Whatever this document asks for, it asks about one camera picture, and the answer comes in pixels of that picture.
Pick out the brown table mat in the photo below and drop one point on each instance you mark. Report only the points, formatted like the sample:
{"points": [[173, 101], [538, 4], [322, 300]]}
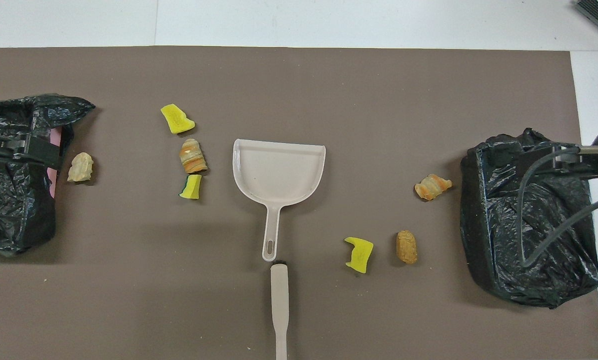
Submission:
{"points": [[328, 90]]}

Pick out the yellow sponge with green layer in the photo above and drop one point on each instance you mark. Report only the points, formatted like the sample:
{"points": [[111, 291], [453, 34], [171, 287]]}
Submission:
{"points": [[192, 187]]}

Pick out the notched yellow sponge piece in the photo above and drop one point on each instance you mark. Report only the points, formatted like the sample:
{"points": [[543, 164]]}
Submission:
{"points": [[360, 254]]}

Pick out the beige brush with black bristles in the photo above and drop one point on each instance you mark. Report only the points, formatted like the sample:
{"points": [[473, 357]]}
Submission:
{"points": [[280, 300]]}

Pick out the orange striped bread piece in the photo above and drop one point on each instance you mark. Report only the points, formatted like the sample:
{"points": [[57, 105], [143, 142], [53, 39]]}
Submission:
{"points": [[193, 156], [432, 186]]}

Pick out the brown bread roll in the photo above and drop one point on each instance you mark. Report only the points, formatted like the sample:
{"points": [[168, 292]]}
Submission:
{"points": [[406, 247]]}

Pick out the beige plastic dustpan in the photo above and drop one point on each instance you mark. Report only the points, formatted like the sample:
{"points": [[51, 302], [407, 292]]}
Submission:
{"points": [[279, 170]]}

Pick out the pink bin with black bag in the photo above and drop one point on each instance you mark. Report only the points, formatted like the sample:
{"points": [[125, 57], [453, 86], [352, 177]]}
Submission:
{"points": [[9, 210]]}

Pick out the large yellow sponge piece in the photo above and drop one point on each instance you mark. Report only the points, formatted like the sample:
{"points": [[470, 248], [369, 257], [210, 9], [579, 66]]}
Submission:
{"points": [[176, 120]]}

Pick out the blue bin with black bag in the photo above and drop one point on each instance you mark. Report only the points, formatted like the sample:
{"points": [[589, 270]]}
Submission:
{"points": [[498, 225]]}

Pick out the pale striped bread piece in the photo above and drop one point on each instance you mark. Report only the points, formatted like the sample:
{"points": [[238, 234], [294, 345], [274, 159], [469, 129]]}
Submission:
{"points": [[80, 167]]}

